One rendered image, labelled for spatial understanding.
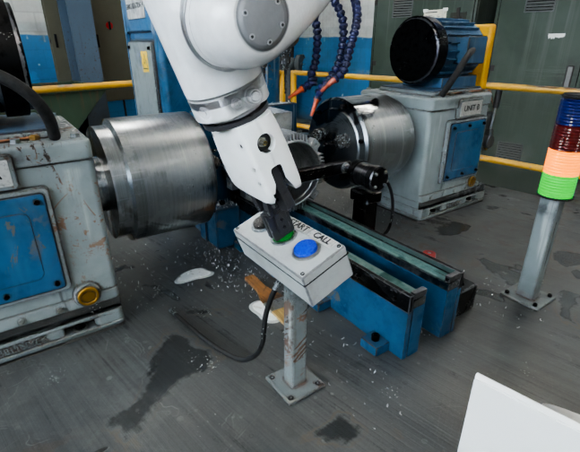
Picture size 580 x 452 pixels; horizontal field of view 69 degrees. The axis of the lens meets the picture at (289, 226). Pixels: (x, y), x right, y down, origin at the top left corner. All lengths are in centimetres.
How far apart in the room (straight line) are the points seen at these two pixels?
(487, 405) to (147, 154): 66
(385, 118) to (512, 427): 86
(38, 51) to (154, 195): 539
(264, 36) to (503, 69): 372
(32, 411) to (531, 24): 383
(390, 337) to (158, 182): 50
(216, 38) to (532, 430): 41
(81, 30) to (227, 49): 565
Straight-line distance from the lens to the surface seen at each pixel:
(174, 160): 83
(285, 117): 105
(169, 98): 117
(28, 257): 79
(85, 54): 599
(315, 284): 50
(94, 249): 82
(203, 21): 37
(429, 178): 131
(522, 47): 399
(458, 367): 80
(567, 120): 90
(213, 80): 43
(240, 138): 44
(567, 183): 92
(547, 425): 44
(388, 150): 116
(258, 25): 36
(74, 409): 75
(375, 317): 79
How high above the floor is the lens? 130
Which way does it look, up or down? 24 degrees down
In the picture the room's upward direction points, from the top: straight up
